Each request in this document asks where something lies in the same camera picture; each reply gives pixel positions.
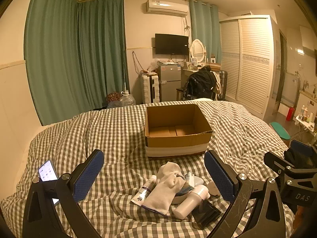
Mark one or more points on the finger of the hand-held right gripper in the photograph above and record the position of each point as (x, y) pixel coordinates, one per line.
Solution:
(275, 160)
(301, 147)

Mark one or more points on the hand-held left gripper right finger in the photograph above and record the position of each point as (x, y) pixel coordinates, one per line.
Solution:
(220, 178)

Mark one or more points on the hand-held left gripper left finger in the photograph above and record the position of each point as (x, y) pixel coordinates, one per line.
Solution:
(86, 176)

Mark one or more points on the beige round pad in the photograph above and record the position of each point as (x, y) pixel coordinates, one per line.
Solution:
(212, 189)

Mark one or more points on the white plastic bottle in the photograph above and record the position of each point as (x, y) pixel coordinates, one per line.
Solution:
(189, 203)

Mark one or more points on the white round container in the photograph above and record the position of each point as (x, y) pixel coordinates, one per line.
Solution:
(180, 197)

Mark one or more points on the white sock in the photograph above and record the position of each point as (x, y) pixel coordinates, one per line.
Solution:
(159, 195)
(171, 169)

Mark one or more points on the cardboard box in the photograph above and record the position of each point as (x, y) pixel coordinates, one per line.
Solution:
(178, 141)

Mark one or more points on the green topped stool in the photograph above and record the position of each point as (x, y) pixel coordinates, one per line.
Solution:
(279, 130)

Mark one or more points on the white shelf with bottles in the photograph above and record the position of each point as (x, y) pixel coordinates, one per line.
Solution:
(305, 119)

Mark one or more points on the small grey tube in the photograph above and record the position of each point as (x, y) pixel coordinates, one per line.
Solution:
(189, 179)

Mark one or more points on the red fire extinguisher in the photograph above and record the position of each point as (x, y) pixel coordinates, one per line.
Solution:
(290, 114)

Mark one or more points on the smartphone with lit screen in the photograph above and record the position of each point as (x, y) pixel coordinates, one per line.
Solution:
(47, 171)

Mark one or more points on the grey checked blanket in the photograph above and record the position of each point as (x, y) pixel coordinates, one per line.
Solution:
(118, 133)

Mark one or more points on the white toothpaste tube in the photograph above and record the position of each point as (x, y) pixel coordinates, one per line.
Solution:
(145, 191)

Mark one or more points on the white bed sheet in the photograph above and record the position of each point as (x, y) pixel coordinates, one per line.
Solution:
(203, 99)

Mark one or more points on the patterned bag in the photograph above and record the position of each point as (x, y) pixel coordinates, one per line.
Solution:
(113, 98)

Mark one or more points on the clear water jug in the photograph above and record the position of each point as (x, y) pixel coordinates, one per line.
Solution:
(127, 100)

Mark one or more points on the dark hard suitcase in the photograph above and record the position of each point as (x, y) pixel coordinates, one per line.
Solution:
(222, 84)

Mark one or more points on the beige tote bag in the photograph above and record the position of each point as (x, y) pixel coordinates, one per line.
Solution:
(217, 84)

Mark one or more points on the wooden chair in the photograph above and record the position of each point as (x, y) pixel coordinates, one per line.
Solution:
(180, 93)

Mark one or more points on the black jacket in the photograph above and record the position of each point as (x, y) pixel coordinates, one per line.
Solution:
(200, 81)

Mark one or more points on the white louvred wardrobe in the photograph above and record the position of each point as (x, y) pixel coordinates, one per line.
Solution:
(250, 62)

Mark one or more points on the white hard suitcase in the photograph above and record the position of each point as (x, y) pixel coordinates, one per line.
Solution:
(149, 89)

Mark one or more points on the small silver fridge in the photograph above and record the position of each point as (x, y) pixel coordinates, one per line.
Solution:
(170, 81)

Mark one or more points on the wooden box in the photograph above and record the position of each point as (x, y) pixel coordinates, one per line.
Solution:
(214, 67)

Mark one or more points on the clear plastic bag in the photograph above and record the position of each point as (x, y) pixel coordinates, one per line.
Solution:
(153, 65)

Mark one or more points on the white oval vanity mirror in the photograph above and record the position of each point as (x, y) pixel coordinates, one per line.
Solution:
(197, 47)

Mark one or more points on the narrow green curtain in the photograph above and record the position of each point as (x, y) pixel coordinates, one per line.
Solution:
(204, 29)

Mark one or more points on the white air conditioner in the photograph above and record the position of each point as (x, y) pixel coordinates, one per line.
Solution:
(166, 8)

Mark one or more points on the small picture frame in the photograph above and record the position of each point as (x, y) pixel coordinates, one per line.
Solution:
(193, 61)

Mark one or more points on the black wall television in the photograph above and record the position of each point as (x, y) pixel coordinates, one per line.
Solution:
(171, 44)

